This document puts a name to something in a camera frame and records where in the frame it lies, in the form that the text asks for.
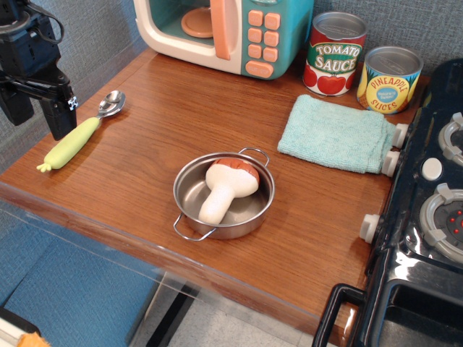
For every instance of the spoon with green handle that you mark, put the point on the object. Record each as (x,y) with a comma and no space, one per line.
(72,143)

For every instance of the teal toy microwave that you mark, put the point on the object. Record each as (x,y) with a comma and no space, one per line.
(257,39)

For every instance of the orange plush object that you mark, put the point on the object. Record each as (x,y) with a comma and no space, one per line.
(32,340)

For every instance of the small steel pot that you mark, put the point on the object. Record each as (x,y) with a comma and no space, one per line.
(243,216)

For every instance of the tomato sauce can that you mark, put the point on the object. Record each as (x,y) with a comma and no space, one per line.
(334,49)

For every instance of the light blue cloth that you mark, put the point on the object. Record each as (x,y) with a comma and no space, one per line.
(337,136)

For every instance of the pineapple slices can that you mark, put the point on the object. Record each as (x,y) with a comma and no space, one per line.
(389,77)

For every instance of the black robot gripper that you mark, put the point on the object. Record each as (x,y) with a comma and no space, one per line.
(29,57)

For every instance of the plush white brown mushroom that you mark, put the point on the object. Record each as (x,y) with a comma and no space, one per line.
(227,179)

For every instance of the black toy stove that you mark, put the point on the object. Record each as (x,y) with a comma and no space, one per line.
(413,293)

